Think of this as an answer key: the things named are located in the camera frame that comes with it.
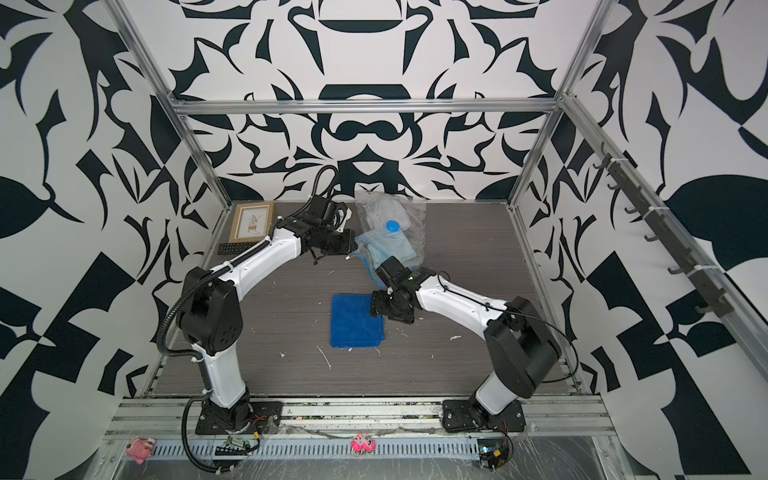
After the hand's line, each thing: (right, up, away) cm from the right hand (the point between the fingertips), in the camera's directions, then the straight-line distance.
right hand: (376, 311), depth 85 cm
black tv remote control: (-51, +16, +19) cm, 57 cm away
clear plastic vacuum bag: (+4, +25, +20) cm, 32 cm away
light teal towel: (+2, +19, +8) cm, 20 cm away
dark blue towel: (-7, -4, +2) cm, 9 cm away
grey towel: (0, +30, +22) cm, 37 cm away
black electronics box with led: (+28, -30, -14) cm, 43 cm away
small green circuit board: (-30, -27, -15) cm, 43 cm away
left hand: (-7, +20, +5) cm, 22 cm away
